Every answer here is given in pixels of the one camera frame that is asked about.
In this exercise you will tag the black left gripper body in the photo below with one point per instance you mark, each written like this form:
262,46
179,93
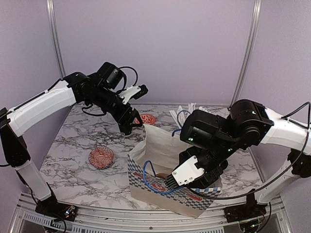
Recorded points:
119,115

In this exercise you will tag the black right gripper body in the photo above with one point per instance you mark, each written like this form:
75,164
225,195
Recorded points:
206,183

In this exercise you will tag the brown cardboard cup carrier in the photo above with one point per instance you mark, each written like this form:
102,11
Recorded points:
162,175

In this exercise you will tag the blue checkered paper bag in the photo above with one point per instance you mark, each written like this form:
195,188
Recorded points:
151,161

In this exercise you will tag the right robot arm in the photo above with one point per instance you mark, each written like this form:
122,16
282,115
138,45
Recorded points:
213,139

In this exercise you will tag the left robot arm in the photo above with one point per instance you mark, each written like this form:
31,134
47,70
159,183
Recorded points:
94,89

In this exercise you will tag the red patterned bowl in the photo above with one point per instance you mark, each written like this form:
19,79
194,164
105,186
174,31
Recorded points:
101,157
148,119

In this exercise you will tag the bundle of white straws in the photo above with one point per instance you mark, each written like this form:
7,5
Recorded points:
182,112

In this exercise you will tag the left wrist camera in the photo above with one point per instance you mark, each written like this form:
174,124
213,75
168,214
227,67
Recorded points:
133,92

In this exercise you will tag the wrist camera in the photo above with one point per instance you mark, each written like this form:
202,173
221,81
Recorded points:
184,174
133,92

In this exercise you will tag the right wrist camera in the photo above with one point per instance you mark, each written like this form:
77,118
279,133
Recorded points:
184,174

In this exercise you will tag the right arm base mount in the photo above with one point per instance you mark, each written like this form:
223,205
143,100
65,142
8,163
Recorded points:
244,212

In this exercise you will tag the aluminium front rail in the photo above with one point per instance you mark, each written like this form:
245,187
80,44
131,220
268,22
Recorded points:
91,219

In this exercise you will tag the right aluminium frame post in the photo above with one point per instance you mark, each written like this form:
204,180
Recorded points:
248,50

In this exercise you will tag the aluminium frame post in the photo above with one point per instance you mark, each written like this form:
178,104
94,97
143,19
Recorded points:
55,37
248,50

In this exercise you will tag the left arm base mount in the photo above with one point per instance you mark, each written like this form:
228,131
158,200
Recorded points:
59,211

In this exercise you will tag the left aluminium frame post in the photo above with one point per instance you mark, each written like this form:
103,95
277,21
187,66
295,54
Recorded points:
55,37

